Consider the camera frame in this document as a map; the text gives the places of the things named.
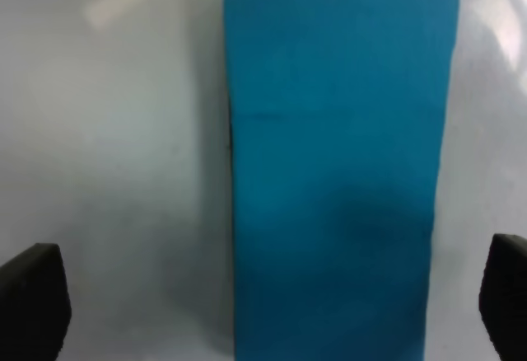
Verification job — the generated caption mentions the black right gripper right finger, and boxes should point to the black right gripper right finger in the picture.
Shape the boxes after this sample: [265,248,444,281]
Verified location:
[478,234,526,361]

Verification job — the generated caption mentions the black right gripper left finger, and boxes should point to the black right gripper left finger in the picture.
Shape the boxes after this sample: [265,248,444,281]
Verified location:
[1,243,72,361]

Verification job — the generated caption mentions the blue whiteboard eraser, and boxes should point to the blue whiteboard eraser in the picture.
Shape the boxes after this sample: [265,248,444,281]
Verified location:
[224,0,459,360]

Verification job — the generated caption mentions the white whiteboard with aluminium frame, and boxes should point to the white whiteboard with aluminium frame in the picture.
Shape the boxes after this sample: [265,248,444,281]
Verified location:
[1,0,526,360]

